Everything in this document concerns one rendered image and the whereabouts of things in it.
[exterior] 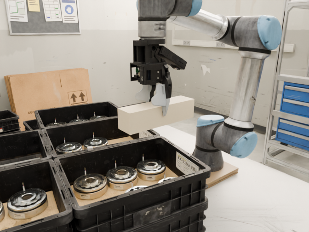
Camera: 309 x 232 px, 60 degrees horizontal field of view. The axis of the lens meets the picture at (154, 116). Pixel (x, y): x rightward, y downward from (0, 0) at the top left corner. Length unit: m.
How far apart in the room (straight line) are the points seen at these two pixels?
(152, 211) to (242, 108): 0.53
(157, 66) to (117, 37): 3.62
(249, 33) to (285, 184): 0.64
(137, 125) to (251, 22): 0.58
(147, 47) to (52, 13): 3.25
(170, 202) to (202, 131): 0.46
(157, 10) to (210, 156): 0.70
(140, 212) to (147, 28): 0.47
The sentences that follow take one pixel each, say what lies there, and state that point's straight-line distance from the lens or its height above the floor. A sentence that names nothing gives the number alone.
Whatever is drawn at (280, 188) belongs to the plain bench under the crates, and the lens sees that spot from 1.23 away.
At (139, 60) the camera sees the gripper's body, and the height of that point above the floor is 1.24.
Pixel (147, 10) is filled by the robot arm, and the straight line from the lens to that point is 0.71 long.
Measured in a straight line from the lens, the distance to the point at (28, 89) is 3.70.
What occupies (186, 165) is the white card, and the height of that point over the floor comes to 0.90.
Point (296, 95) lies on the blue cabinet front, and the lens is 2.60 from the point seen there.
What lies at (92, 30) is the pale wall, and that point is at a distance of 4.12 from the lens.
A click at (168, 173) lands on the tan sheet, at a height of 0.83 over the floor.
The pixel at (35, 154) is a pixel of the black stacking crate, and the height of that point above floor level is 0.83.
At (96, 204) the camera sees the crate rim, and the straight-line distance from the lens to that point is 0.66.
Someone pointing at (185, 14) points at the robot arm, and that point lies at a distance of 0.79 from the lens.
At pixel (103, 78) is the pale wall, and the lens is 4.24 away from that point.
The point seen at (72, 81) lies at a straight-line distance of 3.86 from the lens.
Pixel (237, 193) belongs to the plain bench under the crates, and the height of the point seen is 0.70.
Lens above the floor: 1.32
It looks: 18 degrees down
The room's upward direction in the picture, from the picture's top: straight up
